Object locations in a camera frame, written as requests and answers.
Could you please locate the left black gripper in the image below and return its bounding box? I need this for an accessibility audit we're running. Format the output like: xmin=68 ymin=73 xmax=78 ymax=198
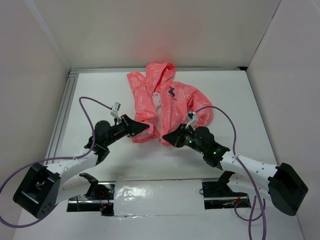
xmin=104 ymin=114 xmax=149 ymax=147

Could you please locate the pink hooded kids jacket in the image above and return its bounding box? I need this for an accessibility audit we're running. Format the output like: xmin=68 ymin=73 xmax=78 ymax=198
xmin=127 ymin=62 xmax=214 ymax=146

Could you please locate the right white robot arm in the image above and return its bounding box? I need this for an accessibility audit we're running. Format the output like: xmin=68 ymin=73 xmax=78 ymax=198
xmin=162 ymin=124 xmax=309 ymax=216

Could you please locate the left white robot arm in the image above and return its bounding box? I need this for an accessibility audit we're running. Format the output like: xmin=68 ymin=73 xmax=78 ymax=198
xmin=13 ymin=114 xmax=149 ymax=220

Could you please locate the white taped base cover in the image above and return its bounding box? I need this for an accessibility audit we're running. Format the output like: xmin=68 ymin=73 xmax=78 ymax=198
xmin=113 ymin=179 xmax=206 ymax=217

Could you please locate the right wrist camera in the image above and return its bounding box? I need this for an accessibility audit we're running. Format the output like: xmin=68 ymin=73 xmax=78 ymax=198
xmin=186 ymin=111 xmax=199 ymax=128

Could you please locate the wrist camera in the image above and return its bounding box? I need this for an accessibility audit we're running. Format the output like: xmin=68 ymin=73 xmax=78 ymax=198
xmin=186 ymin=111 xmax=199 ymax=128
xmin=110 ymin=102 xmax=121 ymax=121

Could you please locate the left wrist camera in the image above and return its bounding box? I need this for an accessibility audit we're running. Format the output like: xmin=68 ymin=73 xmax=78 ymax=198
xmin=110 ymin=102 xmax=121 ymax=121

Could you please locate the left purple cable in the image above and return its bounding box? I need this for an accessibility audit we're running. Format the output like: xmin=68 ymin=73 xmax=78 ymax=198
xmin=0 ymin=96 xmax=113 ymax=228

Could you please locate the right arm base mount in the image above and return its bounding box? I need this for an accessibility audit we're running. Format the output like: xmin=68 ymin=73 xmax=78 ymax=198
xmin=199 ymin=171 xmax=251 ymax=210

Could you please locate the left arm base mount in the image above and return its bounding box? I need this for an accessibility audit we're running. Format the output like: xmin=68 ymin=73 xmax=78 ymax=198
xmin=66 ymin=173 xmax=115 ymax=217

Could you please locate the aluminium frame rail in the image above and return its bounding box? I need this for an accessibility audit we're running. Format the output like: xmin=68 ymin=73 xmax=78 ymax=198
xmin=46 ymin=67 xmax=253 ymax=158

